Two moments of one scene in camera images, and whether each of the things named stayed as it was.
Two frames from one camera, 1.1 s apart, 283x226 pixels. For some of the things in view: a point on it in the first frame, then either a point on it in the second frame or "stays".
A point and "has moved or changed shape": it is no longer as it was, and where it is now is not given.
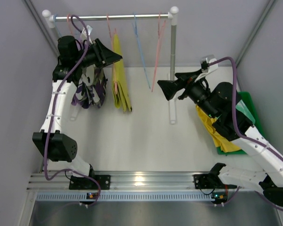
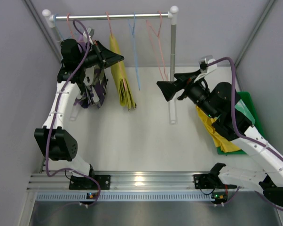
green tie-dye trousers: [245, 105] stays
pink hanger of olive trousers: [113, 33] has moved or changed shape
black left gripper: [99, 54] stays
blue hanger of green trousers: [134, 21] -> [133, 29]
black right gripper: [180, 85] stays
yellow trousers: [225, 145] stays
